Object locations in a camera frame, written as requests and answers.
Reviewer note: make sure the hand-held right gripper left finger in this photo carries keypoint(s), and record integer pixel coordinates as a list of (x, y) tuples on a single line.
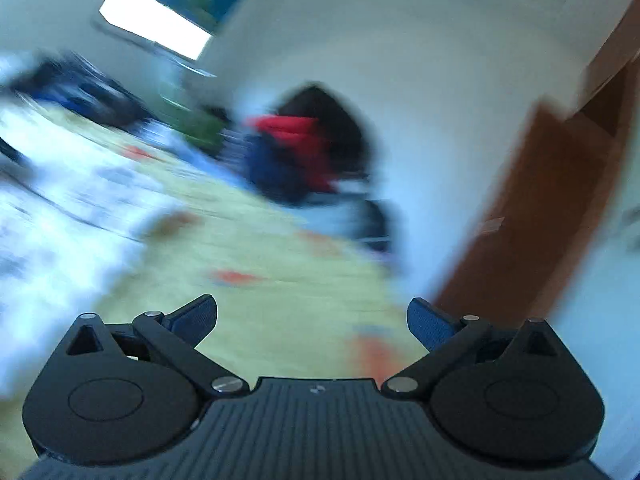
[(197, 321)]

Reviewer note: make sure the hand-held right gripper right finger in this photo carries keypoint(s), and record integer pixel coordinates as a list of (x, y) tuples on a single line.
[(430, 327)]

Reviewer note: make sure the white puffer jacket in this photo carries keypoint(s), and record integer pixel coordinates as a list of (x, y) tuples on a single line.
[(50, 260)]

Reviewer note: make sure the yellow carrot print quilt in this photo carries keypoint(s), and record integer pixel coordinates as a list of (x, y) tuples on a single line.
[(275, 250)]

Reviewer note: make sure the grey blue cloth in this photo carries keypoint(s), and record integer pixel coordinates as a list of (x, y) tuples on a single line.
[(335, 210)]

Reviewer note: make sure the brown wooden door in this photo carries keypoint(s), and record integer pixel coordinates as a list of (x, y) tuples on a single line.
[(525, 210)]

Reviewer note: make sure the navy jacket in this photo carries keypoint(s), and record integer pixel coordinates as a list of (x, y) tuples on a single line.
[(277, 170)]

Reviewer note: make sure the green plastic chair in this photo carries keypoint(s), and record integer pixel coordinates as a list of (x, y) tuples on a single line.
[(200, 130)]

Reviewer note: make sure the red puffer jacket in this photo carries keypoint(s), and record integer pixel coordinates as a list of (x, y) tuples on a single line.
[(295, 132)]

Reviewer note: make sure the black jacket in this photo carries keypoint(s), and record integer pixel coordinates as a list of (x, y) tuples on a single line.
[(330, 105)]

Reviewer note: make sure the navy striped sweater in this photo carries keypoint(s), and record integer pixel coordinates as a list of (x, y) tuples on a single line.
[(90, 95)]

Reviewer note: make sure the window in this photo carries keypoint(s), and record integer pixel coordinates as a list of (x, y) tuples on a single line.
[(155, 22)]

